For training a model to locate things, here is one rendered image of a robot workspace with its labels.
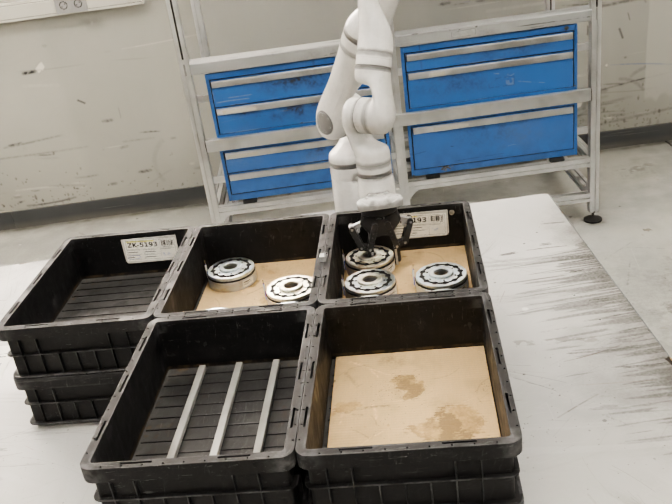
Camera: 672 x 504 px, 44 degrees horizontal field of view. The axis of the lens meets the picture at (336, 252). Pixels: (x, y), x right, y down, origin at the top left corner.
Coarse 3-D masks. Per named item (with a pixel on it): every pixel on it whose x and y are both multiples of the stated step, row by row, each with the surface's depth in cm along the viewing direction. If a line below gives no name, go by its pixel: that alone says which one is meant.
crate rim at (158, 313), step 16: (208, 224) 183; (224, 224) 182; (240, 224) 181; (256, 224) 181; (192, 240) 177; (320, 240) 168; (176, 272) 163; (320, 272) 156; (160, 304) 152; (272, 304) 147; (288, 304) 146; (304, 304) 145
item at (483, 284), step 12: (420, 204) 178; (432, 204) 178; (444, 204) 177; (456, 204) 177; (468, 204) 175; (336, 216) 178; (468, 216) 173; (468, 228) 165; (324, 252) 163; (480, 252) 155; (324, 264) 158; (480, 264) 151; (324, 276) 154; (480, 276) 147; (324, 288) 150; (468, 288) 143; (480, 288) 143; (324, 300) 146; (336, 300) 145; (348, 300) 145; (360, 300) 144
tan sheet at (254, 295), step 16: (256, 272) 181; (272, 272) 180; (288, 272) 179; (304, 272) 178; (208, 288) 177; (256, 288) 175; (208, 304) 171; (224, 304) 170; (240, 304) 169; (256, 304) 168
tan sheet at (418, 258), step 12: (408, 252) 181; (420, 252) 180; (432, 252) 179; (444, 252) 179; (456, 252) 178; (408, 264) 176; (420, 264) 175; (348, 276) 174; (396, 276) 172; (408, 276) 171; (468, 276) 168; (408, 288) 166
